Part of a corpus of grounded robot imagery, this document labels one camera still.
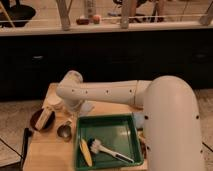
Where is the small metal cup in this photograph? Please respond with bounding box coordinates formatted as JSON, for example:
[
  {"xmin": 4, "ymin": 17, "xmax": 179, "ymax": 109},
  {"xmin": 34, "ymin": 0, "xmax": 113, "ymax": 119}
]
[{"xmin": 57, "ymin": 124, "xmax": 72, "ymax": 141}]

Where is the light blue cloth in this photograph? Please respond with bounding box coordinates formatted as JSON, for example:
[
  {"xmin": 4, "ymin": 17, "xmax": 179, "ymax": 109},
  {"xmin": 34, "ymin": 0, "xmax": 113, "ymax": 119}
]
[{"xmin": 79, "ymin": 101, "xmax": 94, "ymax": 116}]

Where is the beige bread slice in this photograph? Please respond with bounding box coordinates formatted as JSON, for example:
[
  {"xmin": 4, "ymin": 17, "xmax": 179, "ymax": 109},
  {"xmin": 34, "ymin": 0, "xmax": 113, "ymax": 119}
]
[{"xmin": 35, "ymin": 107, "xmax": 53, "ymax": 131}]

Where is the white dish brush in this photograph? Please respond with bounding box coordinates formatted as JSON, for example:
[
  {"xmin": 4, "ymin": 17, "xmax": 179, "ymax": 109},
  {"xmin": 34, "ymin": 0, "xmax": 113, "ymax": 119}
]
[{"xmin": 87, "ymin": 139, "xmax": 134, "ymax": 163}]

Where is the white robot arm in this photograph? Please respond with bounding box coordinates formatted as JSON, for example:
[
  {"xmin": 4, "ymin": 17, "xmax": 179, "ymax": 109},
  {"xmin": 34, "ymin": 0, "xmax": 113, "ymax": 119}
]
[{"xmin": 56, "ymin": 70, "xmax": 205, "ymax": 171}]

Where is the green plastic tray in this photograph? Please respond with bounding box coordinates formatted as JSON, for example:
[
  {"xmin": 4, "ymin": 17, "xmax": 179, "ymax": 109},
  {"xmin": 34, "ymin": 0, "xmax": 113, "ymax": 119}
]
[{"xmin": 75, "ymin": 114, "xmax": 144, "ymax": 171}]

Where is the wooden table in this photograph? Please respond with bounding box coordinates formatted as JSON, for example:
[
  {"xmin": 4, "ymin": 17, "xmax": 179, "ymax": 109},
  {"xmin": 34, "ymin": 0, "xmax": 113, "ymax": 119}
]
[{"xmin": 23, "ymin": 83, "xmax": 148, "ymax": 171}]

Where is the yellow corn cob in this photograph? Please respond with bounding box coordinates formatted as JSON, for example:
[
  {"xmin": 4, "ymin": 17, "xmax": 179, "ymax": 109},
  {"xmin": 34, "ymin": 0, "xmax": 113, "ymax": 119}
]
[{"xmin": 80, "ymin": 139, "xmax": 93, "ymax": 166}]

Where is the black handle tool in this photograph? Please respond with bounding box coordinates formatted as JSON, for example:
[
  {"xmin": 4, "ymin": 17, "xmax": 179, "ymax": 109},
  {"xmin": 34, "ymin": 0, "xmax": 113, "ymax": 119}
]
[{"xmin": 20, "ymin": 128, "xmax": 33, "ymax": 166}]

